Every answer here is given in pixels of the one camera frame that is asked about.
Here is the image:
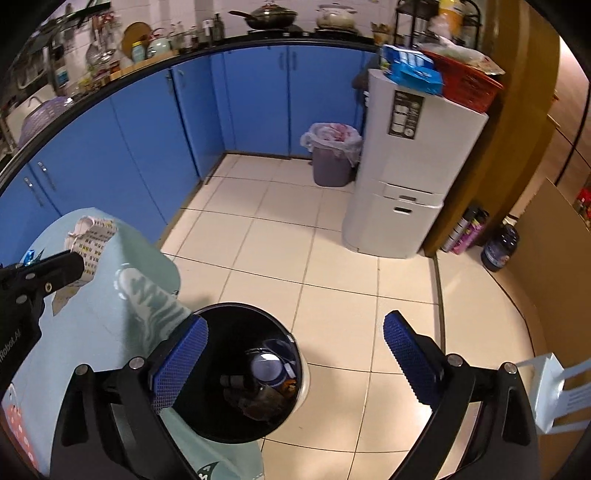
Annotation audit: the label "black wok with lid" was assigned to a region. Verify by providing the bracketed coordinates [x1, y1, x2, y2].
[228, 2, 298, 31]

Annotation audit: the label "white plastic stool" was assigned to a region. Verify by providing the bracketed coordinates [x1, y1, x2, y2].
[515, 353, 591, 435]

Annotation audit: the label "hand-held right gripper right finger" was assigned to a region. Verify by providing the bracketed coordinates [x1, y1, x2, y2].
[382, 310, 539, 480]

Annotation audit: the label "black round trash bin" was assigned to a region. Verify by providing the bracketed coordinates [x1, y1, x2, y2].
[188, 302, 311, 445]

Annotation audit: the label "purple spray can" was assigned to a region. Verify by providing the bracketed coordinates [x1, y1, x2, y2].
[452, 210, 489, 256]

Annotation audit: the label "blue kitchen cabinets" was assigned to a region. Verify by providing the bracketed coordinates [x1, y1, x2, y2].
[0, 39, 384, 268]

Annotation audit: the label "grey bin with white bag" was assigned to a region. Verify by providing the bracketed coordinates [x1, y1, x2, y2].
[301, 122, 363, 188]

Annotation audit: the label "black gas stove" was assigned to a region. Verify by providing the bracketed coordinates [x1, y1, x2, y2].
[247, 25, 361, 38]

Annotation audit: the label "black metal rack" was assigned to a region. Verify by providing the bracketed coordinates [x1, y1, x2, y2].
[394, 0, 481, 49]

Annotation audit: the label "red plastic basket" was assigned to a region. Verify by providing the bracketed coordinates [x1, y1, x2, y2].
[422, 50, 504, 114]

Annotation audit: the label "purple plastic basket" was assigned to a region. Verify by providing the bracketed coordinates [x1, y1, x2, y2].
[21, 97, 75, 144]

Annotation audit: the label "dark round bottle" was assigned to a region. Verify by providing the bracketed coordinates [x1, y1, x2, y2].
[481, 217, 521, 272]

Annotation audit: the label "round wooden cutting board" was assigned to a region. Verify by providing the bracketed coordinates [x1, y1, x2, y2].
[121, 21, 153, 58]

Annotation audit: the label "white printed paper bag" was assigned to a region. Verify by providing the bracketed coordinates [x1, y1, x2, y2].
[65, 216, 118, 283]

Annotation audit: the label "brown cardboard sheet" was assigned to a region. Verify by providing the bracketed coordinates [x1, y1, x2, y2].
[501, 178, 591, 421]

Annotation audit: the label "white cooking pot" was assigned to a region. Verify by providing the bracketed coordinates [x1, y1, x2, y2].
[316, 4, 358, 29]

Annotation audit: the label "pale green kettle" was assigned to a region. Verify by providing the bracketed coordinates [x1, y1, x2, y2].
[147, 28, 174, 58]

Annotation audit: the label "black spray can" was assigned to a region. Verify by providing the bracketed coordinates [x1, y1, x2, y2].
[441, 208, 478, 252]

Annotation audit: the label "row of condiment bottles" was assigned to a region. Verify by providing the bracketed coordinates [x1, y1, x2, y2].
[171, 13, 225, 52]

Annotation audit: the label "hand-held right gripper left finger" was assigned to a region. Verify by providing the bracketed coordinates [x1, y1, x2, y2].
[50, 316, 209, 480]

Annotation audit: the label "blue packet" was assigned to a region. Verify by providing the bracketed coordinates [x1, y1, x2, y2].
[381, 45, 444, 96]

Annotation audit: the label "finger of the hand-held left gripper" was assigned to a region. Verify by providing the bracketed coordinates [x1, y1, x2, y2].
[0, 250, 86, 319]

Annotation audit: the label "clear plastic bag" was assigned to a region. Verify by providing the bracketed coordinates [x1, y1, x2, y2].
[418, 39, 506, 75]

